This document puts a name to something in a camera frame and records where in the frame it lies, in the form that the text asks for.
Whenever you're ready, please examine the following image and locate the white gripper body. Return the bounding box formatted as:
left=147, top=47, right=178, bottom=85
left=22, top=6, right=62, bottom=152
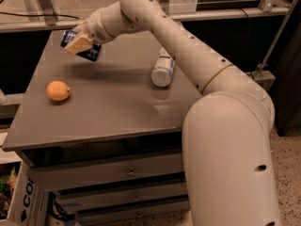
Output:
left=85, top=8, right=114, bottom=44

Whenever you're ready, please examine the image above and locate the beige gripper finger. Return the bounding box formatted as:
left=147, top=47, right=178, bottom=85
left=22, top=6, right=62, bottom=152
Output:
left=72, top=20, right=87, bottom=33
left=64, top=31, right=93, bottom=55

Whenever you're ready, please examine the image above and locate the blue pepsi can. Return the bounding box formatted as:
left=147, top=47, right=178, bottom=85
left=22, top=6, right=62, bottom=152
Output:
left=60, top=30, right=102, bottom=62

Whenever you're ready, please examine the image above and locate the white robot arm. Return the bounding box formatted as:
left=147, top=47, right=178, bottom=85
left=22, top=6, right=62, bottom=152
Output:
left=66, top=0, right=282, bottom=226

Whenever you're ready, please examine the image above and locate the orange fruit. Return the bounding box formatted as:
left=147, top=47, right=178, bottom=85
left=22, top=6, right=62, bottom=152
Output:
left=46, top=81, right=70, bottom=101

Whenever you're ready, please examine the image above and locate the clear plastic water bottle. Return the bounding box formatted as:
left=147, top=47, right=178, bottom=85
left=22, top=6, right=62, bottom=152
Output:
left=151, top=47, right=175, bottom=88

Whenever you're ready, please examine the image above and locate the grey drawer cabinet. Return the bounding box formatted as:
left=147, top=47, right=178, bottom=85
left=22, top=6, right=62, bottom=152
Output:
left=3, top=31, right=200, bottom=216

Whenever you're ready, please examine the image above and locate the top grey drawer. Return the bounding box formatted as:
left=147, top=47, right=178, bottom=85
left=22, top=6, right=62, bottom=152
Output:
left=27, top=153, right=183, bottom=191

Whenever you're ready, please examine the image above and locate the grey drawer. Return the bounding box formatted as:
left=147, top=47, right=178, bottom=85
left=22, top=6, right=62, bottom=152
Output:
left=75, top=198, right=189, bottom=226
left=27, top=153, right=183, bottom=191
left=56, top=181, right=187, bottom=213

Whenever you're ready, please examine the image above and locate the middle grey drawer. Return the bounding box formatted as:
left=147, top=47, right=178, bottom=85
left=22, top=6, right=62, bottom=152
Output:
left=56, top=181, right=187, bottom=213

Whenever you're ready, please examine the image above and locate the white cardboard box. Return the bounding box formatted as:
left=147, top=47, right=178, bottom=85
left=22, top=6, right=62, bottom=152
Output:
left=0, top=163, right=48, bottom=226

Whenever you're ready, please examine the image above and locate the bottom grey drawer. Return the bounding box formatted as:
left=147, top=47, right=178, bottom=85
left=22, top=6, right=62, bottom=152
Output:
left=75, top=198, right=189, bottom=226

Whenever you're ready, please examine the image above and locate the black cable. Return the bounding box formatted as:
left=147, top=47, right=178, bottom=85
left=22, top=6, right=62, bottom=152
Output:
left=0, top=0, right=81, bottom=21

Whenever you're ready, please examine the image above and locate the metal rail frame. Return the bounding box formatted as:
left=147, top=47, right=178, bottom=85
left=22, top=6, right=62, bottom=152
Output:
left=0, top=0, right=298, bottom=33

